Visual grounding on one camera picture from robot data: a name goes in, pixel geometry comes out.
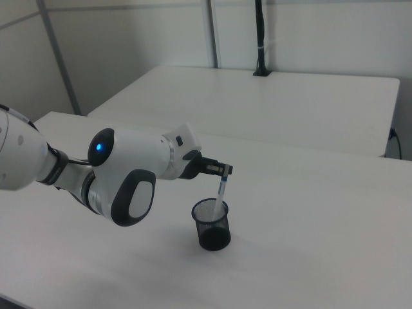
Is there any slanted grey aluminium frame post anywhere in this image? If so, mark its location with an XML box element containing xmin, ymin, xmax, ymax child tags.
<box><xmin>36</xmin><ymin>0</ymin><xmax>82</xmax><ymax>116</ymax></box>

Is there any blue white marker pen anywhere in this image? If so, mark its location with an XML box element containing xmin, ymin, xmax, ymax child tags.
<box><xmin>212</xmin><ymin>174</ymin><xmax>230</xmax><ymax>225</ymax></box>

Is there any white side table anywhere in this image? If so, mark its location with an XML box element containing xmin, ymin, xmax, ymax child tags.
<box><xmin>87</xmin><ymin>65</ymin><xmax>401</xmax><ymax>158</ymax></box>

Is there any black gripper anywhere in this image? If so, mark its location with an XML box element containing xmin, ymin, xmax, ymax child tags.
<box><xmin>178</xmin><ymin>153</ymin><xmax>234</xmax><ymax>180</ymax></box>

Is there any black mesh pen cup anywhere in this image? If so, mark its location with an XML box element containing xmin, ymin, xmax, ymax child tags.
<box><xmin>191</xmin><ymin>198</ymin><xmax>232</xmax><ymax>252</ymax></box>

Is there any black pole with clamp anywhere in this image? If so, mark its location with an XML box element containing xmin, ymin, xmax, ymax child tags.
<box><xmin>252</xmin><ymin>0</ymin><xmax>272</xmax><ymax>78</ymax></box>

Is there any black wall power cable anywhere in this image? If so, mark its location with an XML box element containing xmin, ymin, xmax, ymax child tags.
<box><xmin>389</xmin><ymin>127</ymin><xmax>403</xmax><ymax>159</ymax></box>

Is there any upright grey aluminium frame post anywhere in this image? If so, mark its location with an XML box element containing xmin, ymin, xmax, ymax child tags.
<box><xmin>205</xmin><ymin>0</ymin><xmax>223</xmax><ymax>70</ymax></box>

